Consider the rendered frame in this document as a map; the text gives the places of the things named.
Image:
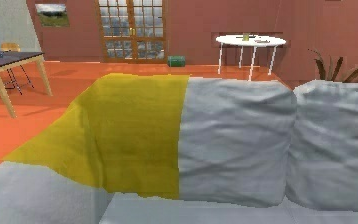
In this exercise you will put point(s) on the grey sofa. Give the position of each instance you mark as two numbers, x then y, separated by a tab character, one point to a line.
240	143

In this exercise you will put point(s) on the green box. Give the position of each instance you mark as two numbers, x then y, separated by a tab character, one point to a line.
176	61

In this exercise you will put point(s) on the yellow blanket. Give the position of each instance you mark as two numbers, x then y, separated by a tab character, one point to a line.
120	133

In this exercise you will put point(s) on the wooden glass door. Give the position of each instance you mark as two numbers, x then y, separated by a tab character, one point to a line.
132	30

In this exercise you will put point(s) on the white round table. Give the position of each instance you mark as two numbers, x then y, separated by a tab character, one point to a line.
250	41

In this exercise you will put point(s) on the green cup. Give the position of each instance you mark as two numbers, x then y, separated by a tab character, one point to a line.
246	36

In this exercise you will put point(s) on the grey flat dish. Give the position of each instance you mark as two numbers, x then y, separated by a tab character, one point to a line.
262	41

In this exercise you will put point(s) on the framed landscape picture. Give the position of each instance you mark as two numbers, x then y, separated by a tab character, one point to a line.
52	15

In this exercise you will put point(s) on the brown house plant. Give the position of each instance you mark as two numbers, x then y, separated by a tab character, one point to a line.
333	70

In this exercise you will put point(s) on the dark top wooden table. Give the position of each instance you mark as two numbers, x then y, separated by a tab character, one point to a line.
13	60

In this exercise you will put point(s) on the wooden chair black legs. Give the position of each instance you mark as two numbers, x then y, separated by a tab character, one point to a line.
12	50

